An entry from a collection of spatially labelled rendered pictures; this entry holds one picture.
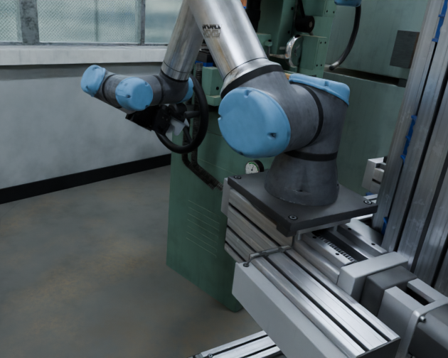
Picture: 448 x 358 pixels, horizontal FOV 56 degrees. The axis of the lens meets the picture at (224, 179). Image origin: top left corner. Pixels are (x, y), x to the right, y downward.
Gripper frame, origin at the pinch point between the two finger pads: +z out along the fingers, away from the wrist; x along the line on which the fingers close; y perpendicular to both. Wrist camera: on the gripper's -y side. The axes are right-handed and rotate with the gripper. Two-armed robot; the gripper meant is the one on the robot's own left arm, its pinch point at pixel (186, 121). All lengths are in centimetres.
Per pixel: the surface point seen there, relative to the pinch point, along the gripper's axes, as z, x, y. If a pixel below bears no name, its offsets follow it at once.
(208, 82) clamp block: 7.0, -5.8, -16.1
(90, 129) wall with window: 53, -140, 13
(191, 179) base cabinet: 34.5, -22.5, 16.2
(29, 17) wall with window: -4, -141, -29
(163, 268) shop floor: 55, -37, 60
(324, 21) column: 49, -2, -63
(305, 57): 39, 3, -43
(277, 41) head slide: 31, -5, -44
